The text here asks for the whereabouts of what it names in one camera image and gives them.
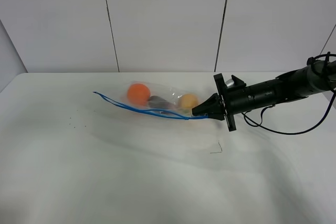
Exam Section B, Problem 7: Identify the purple eggplant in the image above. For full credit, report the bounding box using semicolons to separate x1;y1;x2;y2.
147;95;175;110

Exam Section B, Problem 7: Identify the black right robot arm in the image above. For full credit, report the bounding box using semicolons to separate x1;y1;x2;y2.
192;55;335;131

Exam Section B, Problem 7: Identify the clear zip bag blue seal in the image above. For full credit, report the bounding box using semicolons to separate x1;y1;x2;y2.
94;81;208;120

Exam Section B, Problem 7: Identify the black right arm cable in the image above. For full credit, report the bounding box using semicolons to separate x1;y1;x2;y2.
241;95;336;136

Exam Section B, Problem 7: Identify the yellow pear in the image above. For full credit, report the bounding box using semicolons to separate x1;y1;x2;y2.
178;93;199;109

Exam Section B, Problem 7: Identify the orange fruit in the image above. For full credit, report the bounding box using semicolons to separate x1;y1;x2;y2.
127;83;151;106

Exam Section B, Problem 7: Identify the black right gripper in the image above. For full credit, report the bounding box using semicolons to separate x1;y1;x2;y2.
192;73;261;132

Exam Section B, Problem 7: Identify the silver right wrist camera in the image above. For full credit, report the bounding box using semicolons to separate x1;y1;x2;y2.
225;79;235;88

